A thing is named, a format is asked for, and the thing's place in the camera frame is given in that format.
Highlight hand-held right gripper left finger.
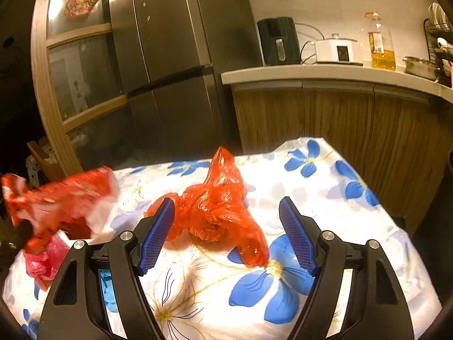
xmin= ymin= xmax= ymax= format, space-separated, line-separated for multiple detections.
xmin=37 ymin=197 xmax=176 ymax=340

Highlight blue floral tablecloth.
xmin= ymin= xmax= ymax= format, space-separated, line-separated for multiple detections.
xmin=2 ymin=136 xmax=443 ymax=340

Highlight white electric cooker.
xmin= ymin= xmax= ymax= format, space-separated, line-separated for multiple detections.
xmin=309 ymin=33 xmax=365 ymax=67

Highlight red and white printed plastic bag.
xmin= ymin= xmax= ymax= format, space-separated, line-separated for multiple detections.
xmin=0 ymin=166 xmax=119 ymax=256

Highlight dark grey refrigerator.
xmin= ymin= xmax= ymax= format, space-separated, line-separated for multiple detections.
xmin=108 ymin=0 xmax=264 ymax=162

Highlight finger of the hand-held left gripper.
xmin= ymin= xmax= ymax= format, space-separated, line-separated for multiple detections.
xmin=0 ymin=220 xmax=34 ymax=256

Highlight wooden glass door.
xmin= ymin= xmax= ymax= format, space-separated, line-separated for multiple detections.
xmin=31 ymin=0 xmax=130 ymax=176

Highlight red translucent plastic bag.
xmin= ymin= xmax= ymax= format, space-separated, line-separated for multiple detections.
xmin=144 ymin=146 xmax=270 ymax=268

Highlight red paper door decoration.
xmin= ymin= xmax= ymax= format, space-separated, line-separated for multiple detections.
xmin=64 ymin=0 xmax=98 ymax=16

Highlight black dish rack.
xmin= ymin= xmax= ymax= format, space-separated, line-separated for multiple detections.
xmin=423 ymin=3 xmax=453 ymax=87

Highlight cooking oil bottle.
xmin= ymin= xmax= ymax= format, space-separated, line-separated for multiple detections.
xmin=364 ymin=11 xmax=397 ymax=72

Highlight pink plastic bag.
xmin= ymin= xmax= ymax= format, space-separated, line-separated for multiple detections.
xmin=23 ymin=234 xmax=71 ymax=291

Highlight grey kitchen countertop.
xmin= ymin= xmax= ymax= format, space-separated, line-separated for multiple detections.
xmin=221 ymin=64 xmax=453 ymax=105

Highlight wooden base cabinets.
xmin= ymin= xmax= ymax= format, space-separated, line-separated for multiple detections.
xmin=232 ymin=85 xmax=453 ymax=234

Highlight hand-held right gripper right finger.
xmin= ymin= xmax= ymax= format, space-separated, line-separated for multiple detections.
xmin=279 ymin=196 xmax=414 ymax=340

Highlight black air fryer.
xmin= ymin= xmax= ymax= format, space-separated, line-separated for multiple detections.
xmin=257 ymin=16 xmax=301 ymax=67

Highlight steel pot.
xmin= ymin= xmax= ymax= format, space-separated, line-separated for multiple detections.
xmin=403 ymin=56 xmax=443 ymax=81

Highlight wooden chair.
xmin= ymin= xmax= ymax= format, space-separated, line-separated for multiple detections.
xmin=25 ymin=136 xmax=66 ymax=185

